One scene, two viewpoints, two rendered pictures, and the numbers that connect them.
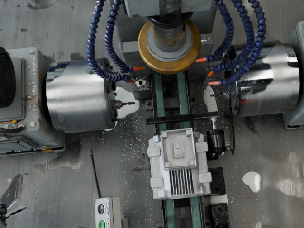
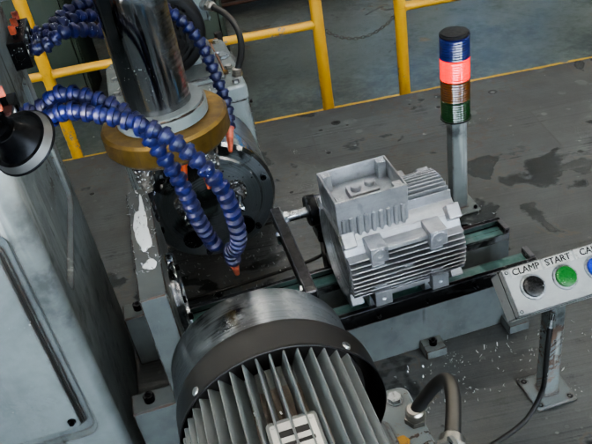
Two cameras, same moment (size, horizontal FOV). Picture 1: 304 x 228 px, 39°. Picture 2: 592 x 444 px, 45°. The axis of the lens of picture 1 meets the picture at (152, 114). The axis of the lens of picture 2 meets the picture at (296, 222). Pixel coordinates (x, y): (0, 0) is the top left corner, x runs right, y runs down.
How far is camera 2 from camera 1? 1.22 m
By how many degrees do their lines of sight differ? 59
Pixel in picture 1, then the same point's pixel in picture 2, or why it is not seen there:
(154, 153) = (378, 239)
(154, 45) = (177, 111)
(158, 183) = (436, 222)
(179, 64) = (210, 97)
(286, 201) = not seen: hidden behind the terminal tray
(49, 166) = not seen: outside the picture
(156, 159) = (389, 240)
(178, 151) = (365, 187)
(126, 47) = (153, 291)
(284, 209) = not seen: hidden behind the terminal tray
